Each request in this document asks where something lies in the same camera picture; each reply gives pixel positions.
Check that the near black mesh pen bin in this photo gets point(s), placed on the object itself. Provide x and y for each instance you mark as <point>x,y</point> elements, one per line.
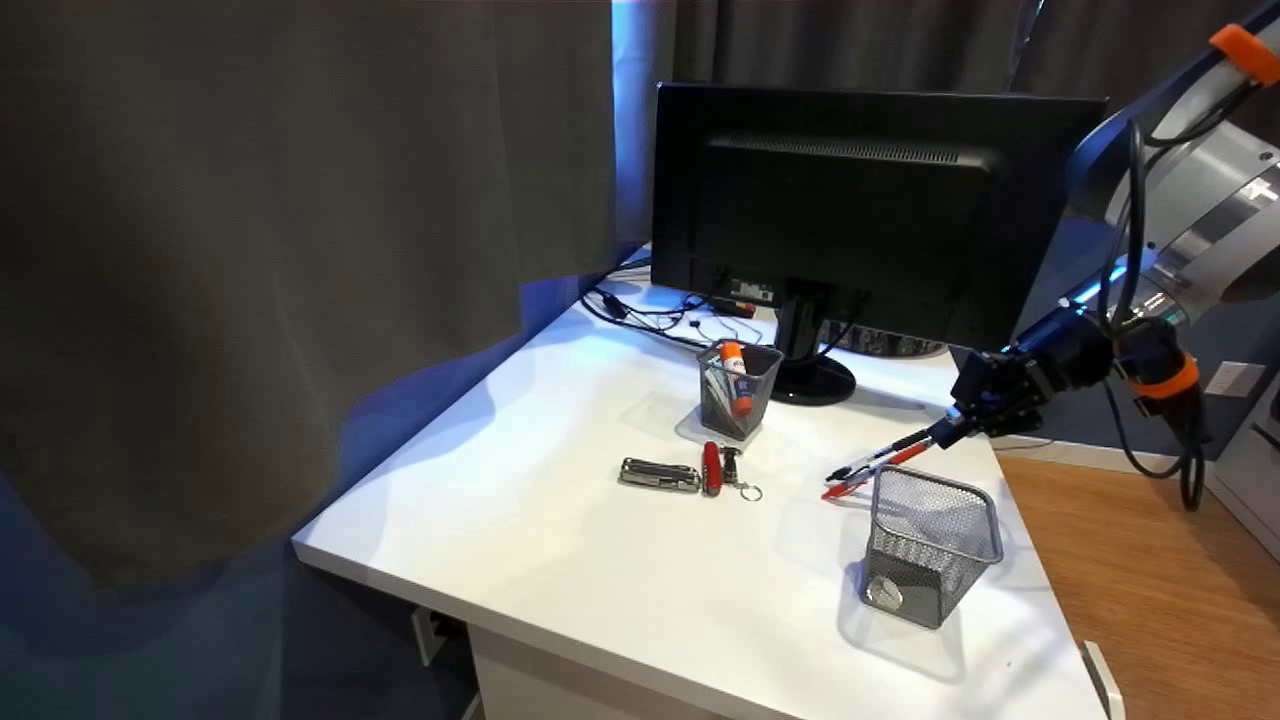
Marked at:
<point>930,540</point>

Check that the grey curtain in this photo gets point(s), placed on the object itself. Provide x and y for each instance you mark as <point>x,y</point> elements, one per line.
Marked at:
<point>227,221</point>

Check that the red pen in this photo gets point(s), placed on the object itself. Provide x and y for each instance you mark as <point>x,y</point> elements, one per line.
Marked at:
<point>850,479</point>

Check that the small black monitor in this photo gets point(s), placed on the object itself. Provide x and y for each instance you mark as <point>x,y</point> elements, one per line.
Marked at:
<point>918,213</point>

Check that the red pocket knife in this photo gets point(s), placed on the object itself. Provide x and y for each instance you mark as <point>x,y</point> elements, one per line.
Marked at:
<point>722,470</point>

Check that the far black mesh pen bin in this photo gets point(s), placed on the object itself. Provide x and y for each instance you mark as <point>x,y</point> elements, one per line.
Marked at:
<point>739,385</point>

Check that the black mesh pen bin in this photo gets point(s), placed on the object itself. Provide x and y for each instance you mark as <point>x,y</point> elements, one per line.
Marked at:
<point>930,540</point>
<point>739,385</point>

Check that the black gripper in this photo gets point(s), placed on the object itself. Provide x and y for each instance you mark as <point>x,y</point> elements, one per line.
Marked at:
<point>997,393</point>

